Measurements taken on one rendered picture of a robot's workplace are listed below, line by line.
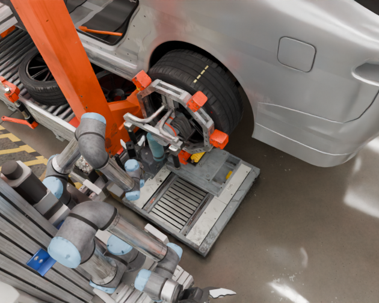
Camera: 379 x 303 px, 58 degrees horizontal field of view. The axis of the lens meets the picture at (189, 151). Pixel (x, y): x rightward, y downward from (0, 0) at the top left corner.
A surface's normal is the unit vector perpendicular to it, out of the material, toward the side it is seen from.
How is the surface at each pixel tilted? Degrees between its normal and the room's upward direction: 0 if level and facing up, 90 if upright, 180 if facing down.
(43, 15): 90
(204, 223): 0
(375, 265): 0
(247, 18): 81
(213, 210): 0
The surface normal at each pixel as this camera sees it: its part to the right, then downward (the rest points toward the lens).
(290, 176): -0.10, -0.56
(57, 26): 0.82, 0.43
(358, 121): -0.19, 0.82
